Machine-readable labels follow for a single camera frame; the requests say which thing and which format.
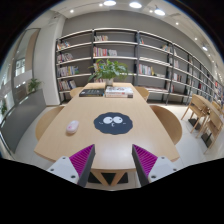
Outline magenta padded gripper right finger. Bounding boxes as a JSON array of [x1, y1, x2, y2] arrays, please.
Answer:
[[132, 144, 177, 186]]

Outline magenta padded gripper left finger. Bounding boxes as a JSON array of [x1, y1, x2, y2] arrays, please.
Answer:
[[47, 144, 95, 187]]

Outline white pink computer mouse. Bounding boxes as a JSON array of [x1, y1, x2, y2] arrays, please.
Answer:
[[66, 120, 79, 134]]

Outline dark cartoon face mouse pad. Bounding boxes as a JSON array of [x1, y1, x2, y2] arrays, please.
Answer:
[[93, 112, 133, 135]]

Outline wooden chair near right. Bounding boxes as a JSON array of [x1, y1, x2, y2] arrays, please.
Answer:
[[151, 105, 182, 144]]

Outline wooden chair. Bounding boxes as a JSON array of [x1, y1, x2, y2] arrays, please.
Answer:
[[70, 87, 84, 98], [151, 105, 182, 144], [135, 86, 149, 101], [35, 106, 63, 140]]

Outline wooden chair near left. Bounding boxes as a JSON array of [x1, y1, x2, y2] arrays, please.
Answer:
[[35, 106, 63, 140]]

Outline long wooden table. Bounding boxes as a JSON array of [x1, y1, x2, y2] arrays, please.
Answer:
[[35, 91, 179, 184]]

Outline wooden chair far right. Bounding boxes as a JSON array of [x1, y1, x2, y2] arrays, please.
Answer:
[[135, 86, 149, 101]]

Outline wooden chair far left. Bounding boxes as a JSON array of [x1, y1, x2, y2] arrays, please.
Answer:
[[70, 87, 84, 98]]

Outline black book on table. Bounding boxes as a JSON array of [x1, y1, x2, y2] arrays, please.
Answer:
[[79, 89, 104, 97]]

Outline wooden chairs at right table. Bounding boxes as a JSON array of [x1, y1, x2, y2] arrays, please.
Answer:
[[186, 94, 224, 149]]

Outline stack of colourful books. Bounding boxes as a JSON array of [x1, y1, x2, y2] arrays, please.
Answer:
[[105, 86, 133, 98]]

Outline green plant by window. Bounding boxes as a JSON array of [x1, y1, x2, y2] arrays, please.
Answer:
[[28, 78, 41, 93]]

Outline green potted plant on table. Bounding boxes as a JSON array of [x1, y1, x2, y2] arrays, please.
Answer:
[[88, 59, 128, 86]]

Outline large grey wall bookshelf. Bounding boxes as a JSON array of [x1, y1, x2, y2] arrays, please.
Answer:
[[56, 28, 224, 104]]

